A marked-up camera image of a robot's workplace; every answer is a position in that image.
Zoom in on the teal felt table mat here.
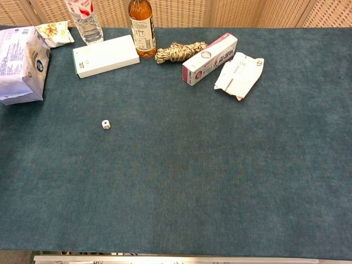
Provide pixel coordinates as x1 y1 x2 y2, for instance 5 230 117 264
0 25 352 261

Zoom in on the pink white toothpaste box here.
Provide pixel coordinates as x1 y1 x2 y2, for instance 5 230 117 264
181 32 239 87

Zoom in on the white pink wet wipes pack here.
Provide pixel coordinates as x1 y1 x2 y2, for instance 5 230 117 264
213 51 265 102

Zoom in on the flat white green box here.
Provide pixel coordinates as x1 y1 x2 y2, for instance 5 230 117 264
71 34 141 79

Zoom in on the amber tea bottle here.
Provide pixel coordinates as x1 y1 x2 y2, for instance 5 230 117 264
128 0 157 59

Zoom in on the woven rattan folding screen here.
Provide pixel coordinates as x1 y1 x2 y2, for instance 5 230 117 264
0 0 352 28

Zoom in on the clear plastic water bottle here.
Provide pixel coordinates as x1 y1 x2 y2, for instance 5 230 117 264
64 0 105 46

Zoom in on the yellow snack bag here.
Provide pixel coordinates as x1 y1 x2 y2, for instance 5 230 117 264
35 20 75 49

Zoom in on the large white blue package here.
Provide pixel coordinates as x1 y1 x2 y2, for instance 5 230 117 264
0 26 51 106

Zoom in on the coiled beige rope bundle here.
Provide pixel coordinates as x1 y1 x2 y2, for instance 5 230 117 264
154 41 208 65

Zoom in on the aluminium frame rail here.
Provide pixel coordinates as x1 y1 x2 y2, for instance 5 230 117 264
32 254 352 264

